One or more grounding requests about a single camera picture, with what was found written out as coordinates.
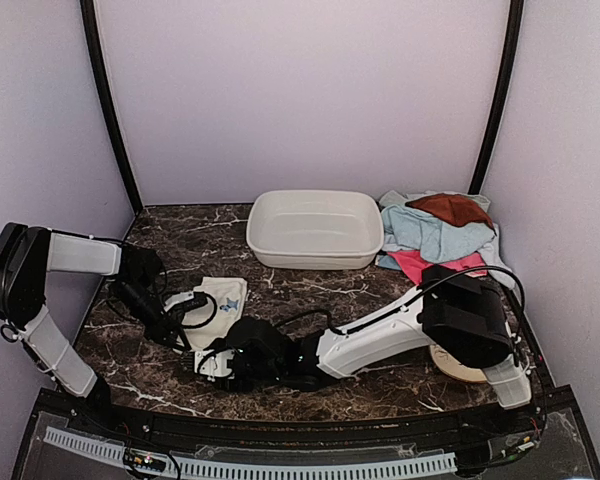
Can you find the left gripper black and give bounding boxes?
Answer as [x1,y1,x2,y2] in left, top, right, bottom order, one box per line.
[112,281,189,352]

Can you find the white embroidered towel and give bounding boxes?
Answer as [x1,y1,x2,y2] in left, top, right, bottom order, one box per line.
[182,277,248,351]

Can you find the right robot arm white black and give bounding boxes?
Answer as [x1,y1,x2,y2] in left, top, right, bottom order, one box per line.
[211,266,532,434]

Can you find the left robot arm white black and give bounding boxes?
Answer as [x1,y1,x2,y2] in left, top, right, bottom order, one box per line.
[0,222,190,436]

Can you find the white plastic basin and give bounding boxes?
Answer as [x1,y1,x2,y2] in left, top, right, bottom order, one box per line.
[246,190,384,270]

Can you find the pink towel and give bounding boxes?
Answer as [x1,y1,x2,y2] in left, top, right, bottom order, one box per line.
[374,250,486,285]

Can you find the light blue towel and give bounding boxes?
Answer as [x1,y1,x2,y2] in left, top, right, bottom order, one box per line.
[381,205,508,269]

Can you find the round floral wooden plate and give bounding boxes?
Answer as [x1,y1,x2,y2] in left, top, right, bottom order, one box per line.
[429,345,487,384]

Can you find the dark red towel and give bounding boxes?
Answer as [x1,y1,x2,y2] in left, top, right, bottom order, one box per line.
[406,193,494,230]

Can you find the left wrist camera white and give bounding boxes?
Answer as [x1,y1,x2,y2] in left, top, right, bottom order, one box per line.
[164,291,207,313]

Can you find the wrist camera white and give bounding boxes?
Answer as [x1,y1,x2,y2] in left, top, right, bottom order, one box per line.
[164,291,207,313]
[193,350,235,382]

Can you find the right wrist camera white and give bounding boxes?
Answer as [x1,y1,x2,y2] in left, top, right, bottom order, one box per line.
[193,350,235,382]

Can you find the left camera black cable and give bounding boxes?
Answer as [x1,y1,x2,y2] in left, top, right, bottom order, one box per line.
[104,244,219,331]

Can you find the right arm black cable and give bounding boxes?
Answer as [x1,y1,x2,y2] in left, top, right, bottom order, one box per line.
[274,264,526,341]

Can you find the white slotted cable duct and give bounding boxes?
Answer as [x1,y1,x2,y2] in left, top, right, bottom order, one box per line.
[43,427,458,479]

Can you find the black front rail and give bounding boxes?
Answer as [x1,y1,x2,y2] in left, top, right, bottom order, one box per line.
[69,394,576,454]

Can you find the left black frame post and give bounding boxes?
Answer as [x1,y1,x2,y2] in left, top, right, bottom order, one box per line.
[79,0,144,216]

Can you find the black frame post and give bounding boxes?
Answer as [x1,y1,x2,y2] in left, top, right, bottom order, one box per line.
[468,0,525,195]
[79,0,144,216]

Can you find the right black frame post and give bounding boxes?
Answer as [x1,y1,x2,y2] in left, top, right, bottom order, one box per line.
[468,0,525,195]

